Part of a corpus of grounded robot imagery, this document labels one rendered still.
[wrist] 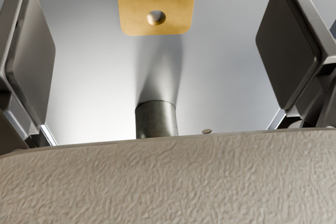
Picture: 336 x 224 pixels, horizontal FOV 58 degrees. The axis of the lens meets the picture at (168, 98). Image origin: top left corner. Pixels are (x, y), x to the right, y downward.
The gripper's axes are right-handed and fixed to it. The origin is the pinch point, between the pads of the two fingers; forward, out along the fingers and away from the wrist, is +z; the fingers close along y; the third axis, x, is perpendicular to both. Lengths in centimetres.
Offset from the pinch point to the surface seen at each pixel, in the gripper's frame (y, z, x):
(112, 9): -2.0, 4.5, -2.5
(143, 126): -0.8, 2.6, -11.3
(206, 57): 3.4, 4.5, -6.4
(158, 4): 0.3, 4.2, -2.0
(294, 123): 14.1, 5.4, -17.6
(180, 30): 1.5, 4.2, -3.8
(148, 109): -0.3, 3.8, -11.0
